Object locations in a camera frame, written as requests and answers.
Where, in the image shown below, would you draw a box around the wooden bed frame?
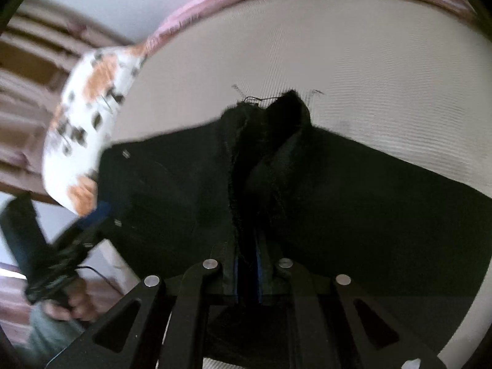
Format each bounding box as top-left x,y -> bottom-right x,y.
0,161 -> 60,205

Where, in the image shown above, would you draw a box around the black cable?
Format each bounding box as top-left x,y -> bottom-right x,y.
76,264 -> 129,296

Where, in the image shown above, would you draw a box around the floral white pillow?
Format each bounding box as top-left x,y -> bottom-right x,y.
42,44 -> 150,216

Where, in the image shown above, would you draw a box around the person's left hand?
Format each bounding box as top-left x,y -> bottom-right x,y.
43,276 -> 100,323

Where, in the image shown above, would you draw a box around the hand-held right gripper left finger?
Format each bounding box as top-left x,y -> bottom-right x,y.
45,257 -> 242,369

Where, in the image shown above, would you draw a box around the black pants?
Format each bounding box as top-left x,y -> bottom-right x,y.
91,89 -> 492,369

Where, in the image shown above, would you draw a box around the person's left forearm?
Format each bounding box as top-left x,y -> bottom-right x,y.
26,303 -> 87,367

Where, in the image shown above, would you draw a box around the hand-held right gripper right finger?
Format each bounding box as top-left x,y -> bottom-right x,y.
254,257 -> 449,369

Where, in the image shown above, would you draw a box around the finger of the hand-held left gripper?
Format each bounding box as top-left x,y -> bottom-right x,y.
52,200 -> 116,256

